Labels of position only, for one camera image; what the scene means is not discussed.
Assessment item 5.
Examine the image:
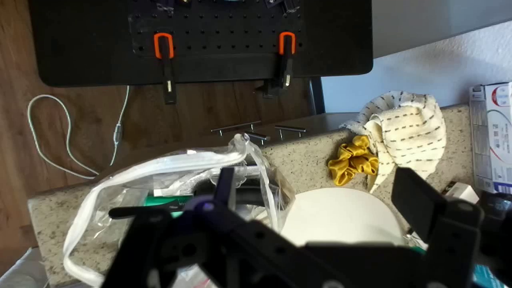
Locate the white sink basin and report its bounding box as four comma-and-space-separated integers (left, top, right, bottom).
282, 188, 405, 247

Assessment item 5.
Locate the orange clamp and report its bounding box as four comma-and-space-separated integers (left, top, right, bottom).
154, 32, 176, 104
263, 31, 296, 95

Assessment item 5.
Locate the right orange clamp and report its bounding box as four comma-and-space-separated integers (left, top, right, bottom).
263, 31, 296, 95

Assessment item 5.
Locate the yellow hair scrunchie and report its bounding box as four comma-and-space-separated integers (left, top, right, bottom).
327, 135, 380, 186

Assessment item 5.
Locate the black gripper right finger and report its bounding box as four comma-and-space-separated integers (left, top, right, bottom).
306, 168, 484, 288

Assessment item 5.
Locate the left orange clamp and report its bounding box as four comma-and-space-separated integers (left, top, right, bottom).
154, 32, 176, 104

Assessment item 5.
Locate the cream patterned cloth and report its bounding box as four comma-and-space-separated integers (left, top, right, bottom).
346, 92, 447, 192

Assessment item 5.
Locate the white cable on floor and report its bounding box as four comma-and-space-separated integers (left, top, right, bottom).
26, 85, 133, 181

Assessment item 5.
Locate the white glove box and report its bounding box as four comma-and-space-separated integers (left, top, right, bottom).
469, 82, 512, 196

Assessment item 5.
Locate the clear plastic bag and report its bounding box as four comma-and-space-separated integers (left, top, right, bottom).
63, 133, 290, 288

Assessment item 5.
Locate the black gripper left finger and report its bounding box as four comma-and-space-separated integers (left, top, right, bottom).
104, 168, 300, 288

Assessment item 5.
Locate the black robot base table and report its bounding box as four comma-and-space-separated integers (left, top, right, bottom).
28, 0, 373, 87

